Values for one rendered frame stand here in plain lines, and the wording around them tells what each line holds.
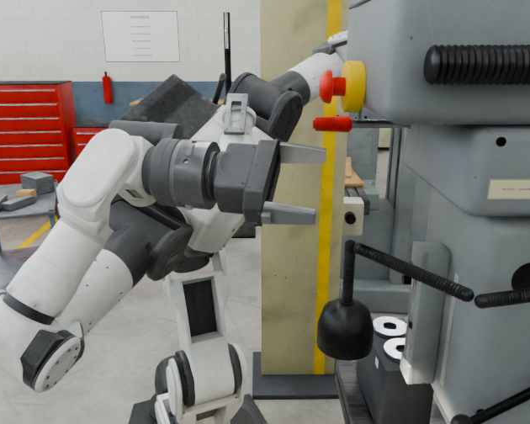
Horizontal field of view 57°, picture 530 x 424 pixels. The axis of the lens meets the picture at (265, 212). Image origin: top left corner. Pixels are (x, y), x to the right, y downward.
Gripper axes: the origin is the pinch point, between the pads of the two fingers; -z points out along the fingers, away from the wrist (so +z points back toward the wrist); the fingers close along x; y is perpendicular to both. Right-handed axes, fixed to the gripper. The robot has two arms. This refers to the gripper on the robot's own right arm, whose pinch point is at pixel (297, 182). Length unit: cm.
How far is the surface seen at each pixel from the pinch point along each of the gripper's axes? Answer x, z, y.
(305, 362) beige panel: 72, 15, 221
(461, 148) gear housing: 0.9, -18.1, -6.5
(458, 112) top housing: -0.8, -16.4, -12.6
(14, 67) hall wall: 646, 656, 425
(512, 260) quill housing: -5.1, -25.6, 4.5
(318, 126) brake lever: 12.8, -1.0, 1.5
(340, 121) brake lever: 13.8, -4.0, 1.1
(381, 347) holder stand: 13, -16, 68
